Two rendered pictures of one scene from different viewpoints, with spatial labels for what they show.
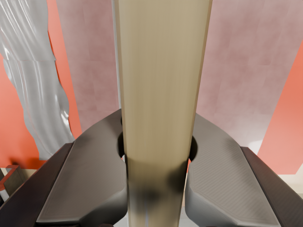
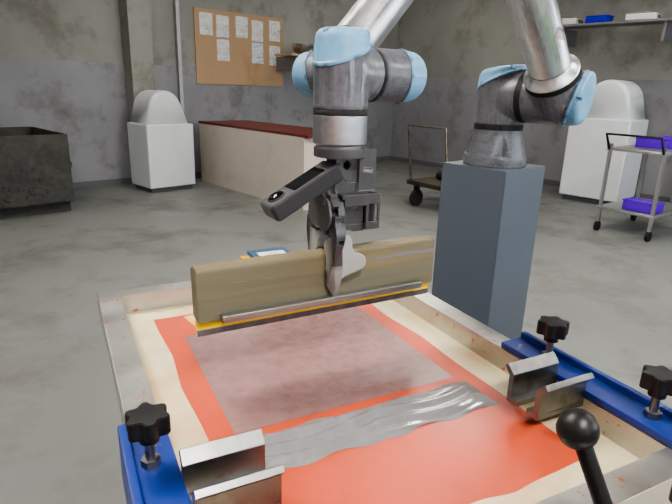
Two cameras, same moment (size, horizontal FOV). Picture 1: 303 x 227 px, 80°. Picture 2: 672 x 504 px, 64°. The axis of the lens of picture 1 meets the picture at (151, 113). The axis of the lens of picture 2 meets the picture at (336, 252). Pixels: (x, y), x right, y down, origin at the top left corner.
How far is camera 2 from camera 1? 0.75 m
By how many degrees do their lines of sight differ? 62
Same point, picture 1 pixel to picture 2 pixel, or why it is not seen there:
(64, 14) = (317, 409)
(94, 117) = (399, 380)
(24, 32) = (348, 420)
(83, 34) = (326, 398)
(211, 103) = (329, 335)
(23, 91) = (411, 420)
